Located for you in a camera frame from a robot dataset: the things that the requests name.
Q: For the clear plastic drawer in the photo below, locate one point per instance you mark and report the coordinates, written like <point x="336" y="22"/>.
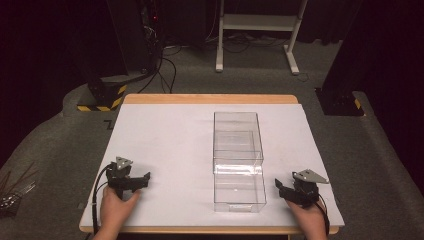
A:
<point x="239" y="190"/>

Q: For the clear plastic drawer case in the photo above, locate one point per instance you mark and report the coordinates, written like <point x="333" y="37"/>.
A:
<point x="237" y="140"/>

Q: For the white metal stand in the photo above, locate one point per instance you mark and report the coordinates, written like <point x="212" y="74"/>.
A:
<point x="258" y="22"/>

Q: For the person's right hand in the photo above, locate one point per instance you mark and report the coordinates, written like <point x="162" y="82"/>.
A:
<point x="311" y="220"/>

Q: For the person's left hand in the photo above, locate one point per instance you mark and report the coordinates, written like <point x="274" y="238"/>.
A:
<point x="113" y="211"/>

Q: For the dark equipment rack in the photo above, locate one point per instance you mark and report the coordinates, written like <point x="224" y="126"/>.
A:
<point x="133" y="33"/>

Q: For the black yellow striped stand base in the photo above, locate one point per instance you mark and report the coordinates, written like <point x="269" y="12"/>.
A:
<point x="106" y="96"/>

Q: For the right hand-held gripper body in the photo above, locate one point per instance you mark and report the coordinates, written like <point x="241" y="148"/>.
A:
<point x="306" y="191"/>

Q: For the metal tripod legs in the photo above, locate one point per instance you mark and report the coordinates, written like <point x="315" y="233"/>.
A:
<point x="13" y="196"/>

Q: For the white table sheet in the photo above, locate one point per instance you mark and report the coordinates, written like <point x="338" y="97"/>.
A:
<point x="166" y="150"/>

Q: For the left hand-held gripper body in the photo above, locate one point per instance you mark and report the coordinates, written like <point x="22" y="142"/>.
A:
<point x="119" y="176"/>

